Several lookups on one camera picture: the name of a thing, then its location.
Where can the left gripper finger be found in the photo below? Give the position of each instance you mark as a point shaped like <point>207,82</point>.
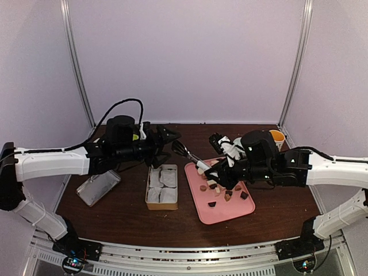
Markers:
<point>167,135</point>
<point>160,159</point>

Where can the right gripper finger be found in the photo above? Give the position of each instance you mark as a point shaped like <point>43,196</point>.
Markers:
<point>212,178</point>
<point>216,168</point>

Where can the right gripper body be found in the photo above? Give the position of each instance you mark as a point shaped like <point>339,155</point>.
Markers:
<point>230,182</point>

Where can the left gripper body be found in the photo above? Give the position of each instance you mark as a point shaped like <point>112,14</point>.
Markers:
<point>154,145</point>

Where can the metal tongs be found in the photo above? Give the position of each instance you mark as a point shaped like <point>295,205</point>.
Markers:
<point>180,149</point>

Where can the beige bear tin lid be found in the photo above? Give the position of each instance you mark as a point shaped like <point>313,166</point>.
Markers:
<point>95,187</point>

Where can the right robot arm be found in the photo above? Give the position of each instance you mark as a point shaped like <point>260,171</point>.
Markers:
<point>258,159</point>

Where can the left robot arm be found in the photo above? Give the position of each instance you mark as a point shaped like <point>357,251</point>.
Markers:
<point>29,175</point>

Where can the dark square chocolate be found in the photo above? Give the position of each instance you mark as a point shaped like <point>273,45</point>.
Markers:
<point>244,195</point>

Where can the pink tray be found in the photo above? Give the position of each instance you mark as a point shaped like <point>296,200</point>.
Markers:
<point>228,205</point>

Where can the beige tin box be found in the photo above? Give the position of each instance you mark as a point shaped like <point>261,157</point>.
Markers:
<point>162,188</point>

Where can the white mug yellow inside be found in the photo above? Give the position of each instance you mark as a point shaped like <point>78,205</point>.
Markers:
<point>279,138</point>

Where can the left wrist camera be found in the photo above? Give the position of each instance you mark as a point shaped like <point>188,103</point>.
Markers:
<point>143,129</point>

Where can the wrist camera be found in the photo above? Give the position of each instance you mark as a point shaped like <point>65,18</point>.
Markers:
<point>143,129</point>
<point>222,145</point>

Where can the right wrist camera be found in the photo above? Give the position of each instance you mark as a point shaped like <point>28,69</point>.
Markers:
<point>222,145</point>

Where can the front aluminium rail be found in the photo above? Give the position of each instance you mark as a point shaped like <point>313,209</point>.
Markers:
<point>251,259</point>

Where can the left aluminium frame post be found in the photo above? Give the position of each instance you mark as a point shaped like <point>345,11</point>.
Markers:
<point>65,10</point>

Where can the aluminium frame post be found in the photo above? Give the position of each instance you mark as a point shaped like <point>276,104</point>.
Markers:
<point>65,10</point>
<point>300,53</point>

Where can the right aluminium frame post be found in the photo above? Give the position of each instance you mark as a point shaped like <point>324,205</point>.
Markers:
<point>300,53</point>

